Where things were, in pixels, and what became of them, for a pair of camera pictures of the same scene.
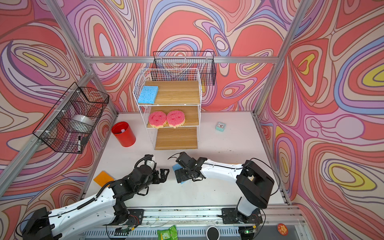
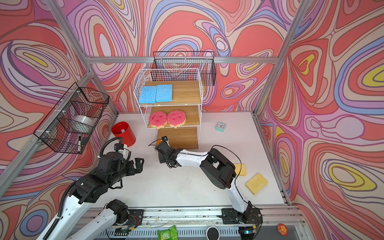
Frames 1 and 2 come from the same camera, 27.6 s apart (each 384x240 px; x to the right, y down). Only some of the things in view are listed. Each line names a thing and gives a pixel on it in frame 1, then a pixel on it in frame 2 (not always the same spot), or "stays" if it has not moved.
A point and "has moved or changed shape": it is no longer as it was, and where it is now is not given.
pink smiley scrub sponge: (157, 119) stays
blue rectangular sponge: (148, 95) stays
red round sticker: (282, 229) stays
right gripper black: (180, 172) -> (161, 159)
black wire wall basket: (72, 121) stays
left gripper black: (163, 179) -> (139, 166)
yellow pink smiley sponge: (175, 118) stays
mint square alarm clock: (220, 126) stays
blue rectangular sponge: (177, 167) has moved or changed shape
